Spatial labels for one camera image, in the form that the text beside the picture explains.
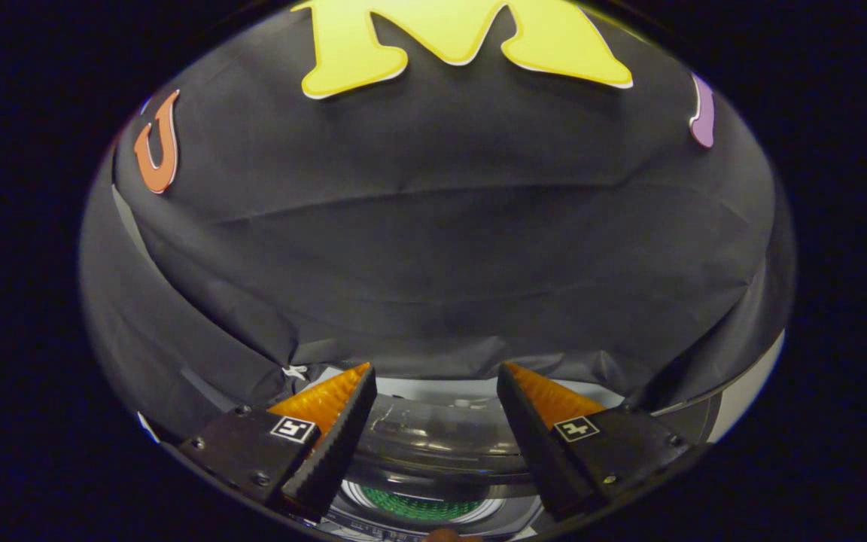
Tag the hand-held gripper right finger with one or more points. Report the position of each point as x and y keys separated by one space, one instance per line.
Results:
x=535 y=444

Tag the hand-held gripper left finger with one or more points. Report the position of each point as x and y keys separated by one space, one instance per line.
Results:
x=339 y=444

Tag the grey washing machine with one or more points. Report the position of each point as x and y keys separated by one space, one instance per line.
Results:
x=512 y=521

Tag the green polo shirt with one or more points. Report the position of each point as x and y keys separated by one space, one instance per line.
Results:
x=418 y=506

